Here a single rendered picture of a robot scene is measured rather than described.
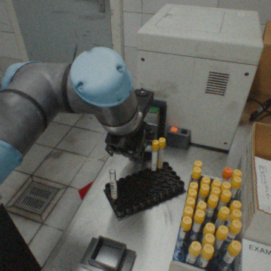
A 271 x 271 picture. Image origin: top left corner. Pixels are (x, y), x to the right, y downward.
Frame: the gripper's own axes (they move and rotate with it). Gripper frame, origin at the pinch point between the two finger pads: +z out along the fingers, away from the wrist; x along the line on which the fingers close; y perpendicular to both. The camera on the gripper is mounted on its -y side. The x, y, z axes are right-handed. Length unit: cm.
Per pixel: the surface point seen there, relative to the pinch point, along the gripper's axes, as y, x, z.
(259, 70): -43, 30, 20
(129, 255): 25.0, 6.5, -10.6
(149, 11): -120, -39, 73
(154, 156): 4.0, 5.3, -5.1
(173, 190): 9.9, 11.2, -2.5
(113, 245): 24.1, 3.2, -11.0
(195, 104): -12.3, 11.6, -2.7
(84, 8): -115, -87, 71
